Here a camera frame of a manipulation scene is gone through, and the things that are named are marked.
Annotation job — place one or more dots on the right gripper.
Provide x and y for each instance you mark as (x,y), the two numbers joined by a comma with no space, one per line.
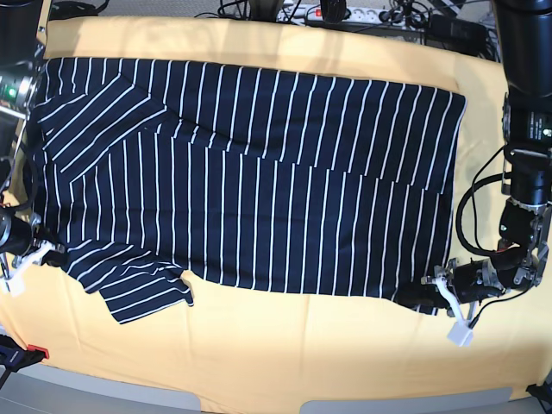
(20,238)

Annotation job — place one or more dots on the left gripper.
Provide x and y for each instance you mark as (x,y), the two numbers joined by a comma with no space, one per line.
(468,283)

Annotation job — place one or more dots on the navy white striped T-shirt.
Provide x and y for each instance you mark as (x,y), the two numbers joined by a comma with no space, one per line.
(247,177)

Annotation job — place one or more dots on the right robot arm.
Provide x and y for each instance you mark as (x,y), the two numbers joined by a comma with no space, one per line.
(22,64)

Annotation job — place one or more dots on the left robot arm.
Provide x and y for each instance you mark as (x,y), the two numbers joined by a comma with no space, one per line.
(519,261)

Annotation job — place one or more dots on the red black clamp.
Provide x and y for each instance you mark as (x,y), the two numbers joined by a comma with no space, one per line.
(14,357)

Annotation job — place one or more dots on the black clamp right corner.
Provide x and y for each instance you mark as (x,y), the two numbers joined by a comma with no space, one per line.
(543,394)

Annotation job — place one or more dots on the yellow table cloth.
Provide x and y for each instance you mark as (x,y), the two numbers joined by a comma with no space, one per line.
(243,351)

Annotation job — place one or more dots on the black power adapter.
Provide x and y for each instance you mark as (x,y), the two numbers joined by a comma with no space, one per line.
(456,32)

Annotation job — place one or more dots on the white power strip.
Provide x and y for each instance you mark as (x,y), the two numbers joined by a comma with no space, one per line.
(312,13)

